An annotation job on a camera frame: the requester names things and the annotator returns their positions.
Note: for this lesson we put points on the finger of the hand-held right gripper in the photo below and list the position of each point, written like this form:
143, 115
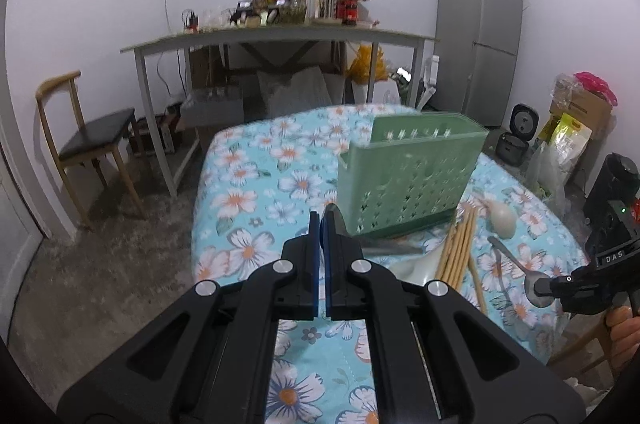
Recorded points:
580, 305
555, 286

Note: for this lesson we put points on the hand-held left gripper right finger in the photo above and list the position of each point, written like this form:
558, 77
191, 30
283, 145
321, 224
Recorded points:
327, 274

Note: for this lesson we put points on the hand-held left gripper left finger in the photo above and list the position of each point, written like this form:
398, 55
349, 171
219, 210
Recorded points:
314, 274

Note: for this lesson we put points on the metal spoon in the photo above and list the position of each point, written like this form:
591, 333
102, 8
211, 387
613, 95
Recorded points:
506, 256

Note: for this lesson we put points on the cream rice paddle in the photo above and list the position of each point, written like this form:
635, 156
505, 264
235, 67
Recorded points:
502, 221

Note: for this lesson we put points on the white ceramic spoon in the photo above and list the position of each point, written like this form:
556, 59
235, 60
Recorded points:
415, 266

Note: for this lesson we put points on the green plastic utensil holder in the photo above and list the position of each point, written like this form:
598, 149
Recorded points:
400, 184

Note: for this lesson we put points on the person's right hand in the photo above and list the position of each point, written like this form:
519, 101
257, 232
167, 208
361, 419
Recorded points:
622, 334

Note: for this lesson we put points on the plastic bag with greens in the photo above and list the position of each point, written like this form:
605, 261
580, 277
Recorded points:
547, 179

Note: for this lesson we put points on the floral blue table blanket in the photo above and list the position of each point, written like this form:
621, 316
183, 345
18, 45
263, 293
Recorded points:
250, 204

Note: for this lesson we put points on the yellow green packet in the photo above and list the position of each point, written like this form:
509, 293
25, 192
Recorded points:
565, 139

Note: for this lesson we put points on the black rice cooker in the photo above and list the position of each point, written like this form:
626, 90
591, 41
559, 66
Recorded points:
515, 139

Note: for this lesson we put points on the pink plastic item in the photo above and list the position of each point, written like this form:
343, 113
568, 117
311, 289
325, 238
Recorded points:
595, 85

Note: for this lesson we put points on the white sack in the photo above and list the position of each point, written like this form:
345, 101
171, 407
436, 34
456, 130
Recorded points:
295, 91

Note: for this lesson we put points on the clear plastic storage box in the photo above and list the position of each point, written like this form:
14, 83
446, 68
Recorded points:
212, 109

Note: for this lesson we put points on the dark green bag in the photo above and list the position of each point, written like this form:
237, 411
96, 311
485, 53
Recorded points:
405, 86

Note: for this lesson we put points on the yellow bag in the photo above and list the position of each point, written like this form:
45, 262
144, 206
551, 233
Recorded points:
367, 64

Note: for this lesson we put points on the white plastic object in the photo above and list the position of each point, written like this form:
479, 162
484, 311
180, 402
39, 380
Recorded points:
432, 79

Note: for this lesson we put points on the brown cardboard box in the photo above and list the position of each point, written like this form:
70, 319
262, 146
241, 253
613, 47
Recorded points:
205, 66

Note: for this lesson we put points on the silver refrigerator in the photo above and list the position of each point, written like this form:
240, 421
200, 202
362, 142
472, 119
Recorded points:
475, 39

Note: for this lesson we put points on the grey long table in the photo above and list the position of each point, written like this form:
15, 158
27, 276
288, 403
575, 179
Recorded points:
280, 36

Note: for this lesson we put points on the wooden chair black seat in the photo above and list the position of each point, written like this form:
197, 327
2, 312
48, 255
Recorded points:
97, 131

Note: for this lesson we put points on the red label bottle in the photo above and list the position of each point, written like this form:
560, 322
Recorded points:
348, 6

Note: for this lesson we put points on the assorted jars and boxes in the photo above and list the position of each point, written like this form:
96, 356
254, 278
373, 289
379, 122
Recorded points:
280, 6

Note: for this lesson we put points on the white door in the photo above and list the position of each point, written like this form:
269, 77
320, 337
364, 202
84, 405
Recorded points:
20, 154

